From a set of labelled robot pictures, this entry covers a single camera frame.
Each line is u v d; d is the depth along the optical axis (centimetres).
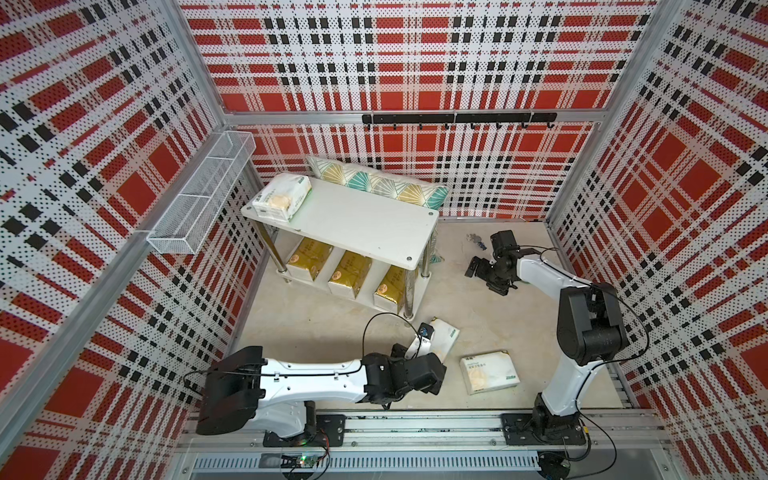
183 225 69
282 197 72
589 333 50
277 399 43
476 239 114
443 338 83
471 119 90
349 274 89
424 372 54
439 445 73
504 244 78
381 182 81
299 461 69
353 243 69
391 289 84
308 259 92
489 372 79
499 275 81
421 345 66
